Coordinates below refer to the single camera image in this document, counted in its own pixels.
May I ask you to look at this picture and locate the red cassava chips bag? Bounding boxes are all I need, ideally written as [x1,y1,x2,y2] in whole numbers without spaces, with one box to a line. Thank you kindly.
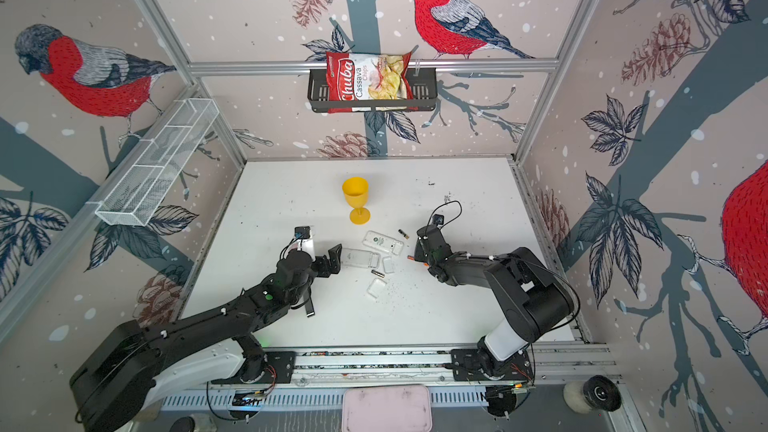
[326,52,413,102]

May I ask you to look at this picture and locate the black wall basket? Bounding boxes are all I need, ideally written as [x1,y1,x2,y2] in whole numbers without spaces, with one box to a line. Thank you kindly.
[307,68,437,113]

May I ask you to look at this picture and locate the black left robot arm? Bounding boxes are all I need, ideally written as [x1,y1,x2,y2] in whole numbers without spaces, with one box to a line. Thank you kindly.
[69,245,343,431]

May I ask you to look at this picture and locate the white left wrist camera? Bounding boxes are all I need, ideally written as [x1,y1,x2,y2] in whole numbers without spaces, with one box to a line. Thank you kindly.
[293,226,316,259]

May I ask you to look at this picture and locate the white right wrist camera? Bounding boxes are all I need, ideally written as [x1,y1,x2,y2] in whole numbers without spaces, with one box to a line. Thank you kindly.
[430,214,445,227]

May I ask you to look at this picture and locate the white air conditioner remote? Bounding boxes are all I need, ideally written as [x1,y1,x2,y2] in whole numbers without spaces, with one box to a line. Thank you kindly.
[362,231,404,256]

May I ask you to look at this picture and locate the white battery cover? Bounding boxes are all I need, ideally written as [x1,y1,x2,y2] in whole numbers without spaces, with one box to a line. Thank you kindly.
[366,277,387,300]

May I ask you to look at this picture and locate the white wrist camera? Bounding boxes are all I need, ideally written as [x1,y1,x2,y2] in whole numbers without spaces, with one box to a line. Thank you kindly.
[293,226,316,259]
[430,214,445,227]

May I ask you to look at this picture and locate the pink tray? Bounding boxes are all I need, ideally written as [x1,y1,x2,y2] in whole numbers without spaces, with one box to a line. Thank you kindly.
[341,385,433,432]

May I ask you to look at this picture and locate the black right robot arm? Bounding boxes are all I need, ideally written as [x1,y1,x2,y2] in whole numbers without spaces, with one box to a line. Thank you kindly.
[416,224,577,377]

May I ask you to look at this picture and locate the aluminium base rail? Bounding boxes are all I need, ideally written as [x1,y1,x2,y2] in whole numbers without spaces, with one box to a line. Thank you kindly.
[122,344,619,391]

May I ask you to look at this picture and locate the white tape roll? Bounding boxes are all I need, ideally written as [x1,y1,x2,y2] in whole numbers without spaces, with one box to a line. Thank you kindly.
[563,375,622,414]

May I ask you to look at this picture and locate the yellow plastic goblet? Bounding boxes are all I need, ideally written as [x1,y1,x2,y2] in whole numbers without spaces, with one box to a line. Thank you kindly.
[342,177,371,225]

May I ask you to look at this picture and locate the small remote battery cover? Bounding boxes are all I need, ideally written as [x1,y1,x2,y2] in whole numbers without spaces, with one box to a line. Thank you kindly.
[382,257,395,274]

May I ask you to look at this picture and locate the pink handled knife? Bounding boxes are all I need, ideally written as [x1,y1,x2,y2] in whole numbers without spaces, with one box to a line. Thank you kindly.
[304,298,315,318]

